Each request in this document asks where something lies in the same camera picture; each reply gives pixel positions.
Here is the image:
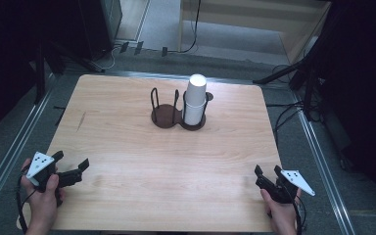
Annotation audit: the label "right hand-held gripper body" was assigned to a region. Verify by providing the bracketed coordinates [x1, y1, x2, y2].
[256, 169, 316, 205]

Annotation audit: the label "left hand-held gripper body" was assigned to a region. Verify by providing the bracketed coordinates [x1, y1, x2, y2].
[25, 151, 68, 193]

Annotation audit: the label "person's right hand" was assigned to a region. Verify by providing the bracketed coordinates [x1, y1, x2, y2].
[259, 188, 304, 229]

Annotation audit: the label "person's left hand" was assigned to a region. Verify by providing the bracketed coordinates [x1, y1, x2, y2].
[21, 159, 67, 228]

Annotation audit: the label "black tripod stand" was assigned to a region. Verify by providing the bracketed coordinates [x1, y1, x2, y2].
[253, 53, 326, 122]
[32, 37, 106, 106]

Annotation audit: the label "stack of white paper cups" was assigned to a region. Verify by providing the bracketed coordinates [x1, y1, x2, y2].
[181, 73, 208, 126]

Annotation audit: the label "black cabinet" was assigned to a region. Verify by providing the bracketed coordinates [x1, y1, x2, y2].
[77, 0, 123, 62]

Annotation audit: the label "metal floor rail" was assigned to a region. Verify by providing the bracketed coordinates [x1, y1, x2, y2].
[0, 87, 56, 217]
[292, 92, 356, 235]

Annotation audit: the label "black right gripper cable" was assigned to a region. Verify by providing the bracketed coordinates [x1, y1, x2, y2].
[293, 195, 308, 235]

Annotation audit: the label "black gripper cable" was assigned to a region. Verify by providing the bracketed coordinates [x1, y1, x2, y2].
[293, 195, 308, 235]
[15, 174, 37, 235]

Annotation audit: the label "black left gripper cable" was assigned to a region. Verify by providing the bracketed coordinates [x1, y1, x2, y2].
[15, 174, 37, 235]

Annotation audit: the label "black floor cables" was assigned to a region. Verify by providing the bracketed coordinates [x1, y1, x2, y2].
[265, 64, 309, 140]

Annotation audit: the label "dark brown wire cup rack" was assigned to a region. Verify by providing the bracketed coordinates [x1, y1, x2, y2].
[150, 87, 214, 132]

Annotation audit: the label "white floor cable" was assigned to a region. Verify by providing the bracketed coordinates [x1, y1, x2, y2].
[101, 44, 122, 71]

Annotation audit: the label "black hanging cable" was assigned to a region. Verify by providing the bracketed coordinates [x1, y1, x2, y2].
[175, 0, 202, 55]

